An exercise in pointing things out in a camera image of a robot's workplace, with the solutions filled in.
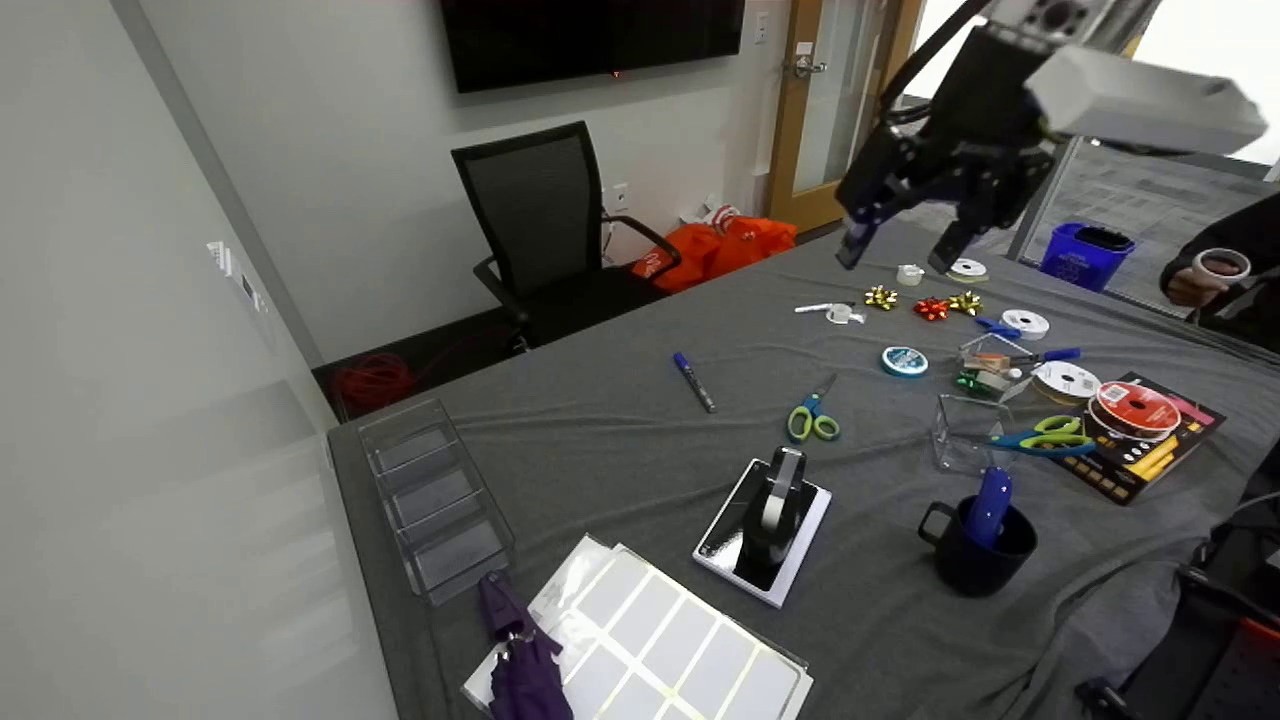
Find clear plastic organizer tray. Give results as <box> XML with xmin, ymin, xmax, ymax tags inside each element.
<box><xmin>357</xmin><ymin>402</ymin><xmax>521</xmax><ymax>609</ymax></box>

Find blue bin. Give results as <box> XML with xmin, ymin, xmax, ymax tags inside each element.
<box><xmin>1035</xmin><ymin>219</ymin><xmax>1141</xmax><ymax>297</ymax></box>

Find clear container with small items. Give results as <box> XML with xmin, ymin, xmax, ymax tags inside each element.
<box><xmin>951</xmin><ymin>330</ymin><xmax>1055</xmax><ymax>402</ymax></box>

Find white bordered black tray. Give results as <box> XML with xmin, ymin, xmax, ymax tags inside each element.
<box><xmin>686</xmin><ymin>454</ymin><xmax>837</xmax><ymax>611</ymax></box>

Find cup with brown content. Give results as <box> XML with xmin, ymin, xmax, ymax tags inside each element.
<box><xmin>1189</xmin><ymin>244</ymin><xmax>1259</xmax><ymax>307</ymax></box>

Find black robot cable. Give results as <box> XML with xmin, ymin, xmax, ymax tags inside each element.
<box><xmin>870</xmin><ymin>0</ymin><xmax>999</xmax><ymax>134</ymax></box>

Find large white tape roll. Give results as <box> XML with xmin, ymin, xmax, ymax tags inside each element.
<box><xmin>1032</xmin><ymin>357</ymin><xmax>1108</xmax><ymax>407</ymax></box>

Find blue marker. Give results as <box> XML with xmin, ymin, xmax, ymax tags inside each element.
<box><xmin>666</xmin><ymin>348</ymin><xmax>719</xmax><ymax>415</ymax></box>

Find green blue handled scissors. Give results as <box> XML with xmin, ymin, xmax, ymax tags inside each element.
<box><xmin>991</xmin><ymin>411</ymin><xmax>1100</xmax><ymax>462</ymax></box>

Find red cable coil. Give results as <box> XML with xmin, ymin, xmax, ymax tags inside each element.
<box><xmin>326</xmin><ymin>348</ymin><xmax>423</xmax><ymax>419</ymax></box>

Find grey tablecloth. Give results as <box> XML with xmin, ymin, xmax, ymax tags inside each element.
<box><xmin>322</xmin><ymin>216</ymin><xmax>1280</xmax><ymax>720</ymax></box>

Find white board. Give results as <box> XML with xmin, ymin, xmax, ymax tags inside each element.
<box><xmin>1009</xmin><ymin>134</ymin><xmax>1280</xmax><ymax>318</ymax></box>

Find black equipment stand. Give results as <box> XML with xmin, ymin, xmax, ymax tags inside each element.
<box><xmin>1077</xmin><ymin>435</ymin><xmax>1280</xmax><ymax>720</ymax></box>

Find wooden door with glass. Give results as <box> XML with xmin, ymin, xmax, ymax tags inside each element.
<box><xmin>763</xmin><ymin>0</ymin><xmax>927</xmax><ymax>240</ymax></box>

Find light blue tape roll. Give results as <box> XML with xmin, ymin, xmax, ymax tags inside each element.
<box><xmin>875</xmin><ymin>338</ymin><xmax>936</xmax><ymax>382</ymax></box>

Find white ribbon piece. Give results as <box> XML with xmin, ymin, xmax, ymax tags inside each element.
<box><xmin>793</xmin><ymin>297</ymin><xmax>866</xmax><ymax>330</ymax></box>

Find white wall fixture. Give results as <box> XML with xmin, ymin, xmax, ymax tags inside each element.
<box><xmin>205</xmin><ymin>235</ymin><xmax>265</xmax><ymax>314</ymax></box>

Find empty clear plastic container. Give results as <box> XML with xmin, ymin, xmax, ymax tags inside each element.
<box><xmin>927</xmin><ymin>393</ymin><xmax>1010</xmax><ymax>476</ymax></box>

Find blue object in mug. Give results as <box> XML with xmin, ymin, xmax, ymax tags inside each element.
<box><xmin>961</xmin><ymin>462</ymin><xmax>1019</xmax><ymax>551</ymax></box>

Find purple glove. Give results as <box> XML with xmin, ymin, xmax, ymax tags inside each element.
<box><xmin>474</xmin><ymin>572</ymin><xmax>575</xmax><ymax>720</ymax></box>

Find red wire spool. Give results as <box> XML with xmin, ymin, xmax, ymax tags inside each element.
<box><xmin>1083</xmin><ymin>378</ymin><xmax>1189</xmax><ymax>443</ymax></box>

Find white grid tray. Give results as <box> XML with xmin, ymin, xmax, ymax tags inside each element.
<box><xmin>458</xmin><ymin>533</ymin><xmax>814</xmax><ymax>720</ymax></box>

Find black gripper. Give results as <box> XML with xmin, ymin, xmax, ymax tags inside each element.
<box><xmin>831</xmin><ymin>23</ymin><xmax>1064</xmax><ymax>281</ymax></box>

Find black wall television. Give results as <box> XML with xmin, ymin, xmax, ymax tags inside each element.
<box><xmin>435</xmin><ymin>0</ymin><xmax>749</xmax><ymax>97</ymax></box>

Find orange bag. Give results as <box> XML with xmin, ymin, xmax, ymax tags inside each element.
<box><xmin>627</xmin><ymin>213</ymin><xmax>805</xmax><ymax>298</ymax></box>

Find dark blue pen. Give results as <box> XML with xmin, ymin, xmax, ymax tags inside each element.
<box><xmin>971</xmin><ymin>313</ymin><xmax>1025</xmax><ymax>348</ymax></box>

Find black mesh office chair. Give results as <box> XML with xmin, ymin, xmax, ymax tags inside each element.
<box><xmin>447</xmin><ymin>114</ymin><xmax>682</xmax><ymax>351</ymax></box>

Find black mug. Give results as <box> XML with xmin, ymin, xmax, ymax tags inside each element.
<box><xmin>917</xmin><ymin>492</ymin><xmax>1038</xmax><ymax>601</ymax></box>

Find black orange flat package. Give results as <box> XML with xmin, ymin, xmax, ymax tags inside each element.
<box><xmin>1064</xmin><ymin>373</ymin><xmax>1229</xmax><ymax>509</ymax></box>

